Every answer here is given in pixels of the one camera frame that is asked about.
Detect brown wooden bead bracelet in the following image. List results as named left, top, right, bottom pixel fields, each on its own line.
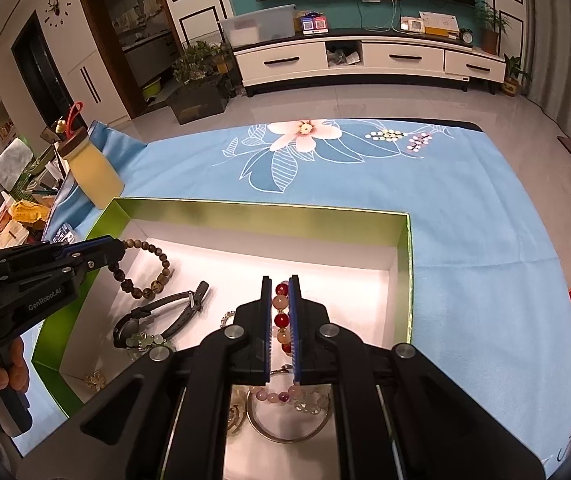
left=107, top=238, right=176, bottom=296

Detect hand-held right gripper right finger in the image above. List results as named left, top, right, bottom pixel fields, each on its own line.
left=288, top=274, right=547, bottom=480

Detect black strap wristwatch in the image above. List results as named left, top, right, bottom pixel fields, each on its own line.
left=112, top=282, right=212, bottom=351

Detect gold bracelet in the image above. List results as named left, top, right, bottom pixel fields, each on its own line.
left=225, top=389, right=249, bottom=437

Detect antler wall clock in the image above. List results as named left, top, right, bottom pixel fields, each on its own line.
left=45, top=0, right=74, bottom=29

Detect pale yellow bottle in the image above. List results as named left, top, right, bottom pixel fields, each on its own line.
left=56, top=127, right=126, bottom=210

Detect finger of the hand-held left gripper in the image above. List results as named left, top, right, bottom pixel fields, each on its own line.
left=44, top=235, right=128, bottom=262
left=72, top=258, right=123, bottom=287

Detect translucent storage bin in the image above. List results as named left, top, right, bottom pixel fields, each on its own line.
left=218, top=3, right=299, bottom=46

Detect yellow snack packet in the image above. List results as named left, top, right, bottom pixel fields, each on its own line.
left=0, top=199, right=49, bottom=252

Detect green cardboard box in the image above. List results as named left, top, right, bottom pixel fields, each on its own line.
left=32, top=197, right=413, bottom=419

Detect code sign stands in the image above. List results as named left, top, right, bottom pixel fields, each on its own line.
left=297, top=9, right=329, bottom=36

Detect silver bangle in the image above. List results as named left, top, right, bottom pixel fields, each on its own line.
left=245, top=389, right=331, bottom=444

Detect white tv cabinet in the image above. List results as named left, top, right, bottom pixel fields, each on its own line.
left=230, top=30, right=509, bottom=99

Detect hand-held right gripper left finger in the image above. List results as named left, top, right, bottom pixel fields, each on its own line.
left=16, top=275, right=274, bottom=480

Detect white box on cabinet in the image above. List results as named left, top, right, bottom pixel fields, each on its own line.
left=400, top=9, right=459, bottom=39

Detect green jade chain bracelet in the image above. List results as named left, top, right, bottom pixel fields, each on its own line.
left=125, top=332, right=177, bottom=361

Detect purple bead bracelet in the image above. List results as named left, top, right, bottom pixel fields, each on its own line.
left=252, top=384, right=301, bottom=406

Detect white clear bead bracelet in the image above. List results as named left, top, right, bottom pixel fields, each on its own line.
left=290, top=385, right=331, bottom=414

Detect leafy floor plant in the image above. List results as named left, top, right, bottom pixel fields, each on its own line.
left=172, top=39, right=232, bottom=86

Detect red and pink bead bracelet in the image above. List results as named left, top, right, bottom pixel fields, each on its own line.
left=272, top=281, right=297, bottom=361

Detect small potted plant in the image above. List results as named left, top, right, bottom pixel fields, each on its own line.
left=502, top=54, right=534, bottom=97

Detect tall potted plant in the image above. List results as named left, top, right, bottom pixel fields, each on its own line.
left=472, top=0, right=511, bottom=56

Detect green basin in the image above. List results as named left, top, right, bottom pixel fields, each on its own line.
left=141, top=77, right=164, bottom=101

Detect blue floral tablecloth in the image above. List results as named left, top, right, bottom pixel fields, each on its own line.
left=13, top=117, right=571, bottom=467

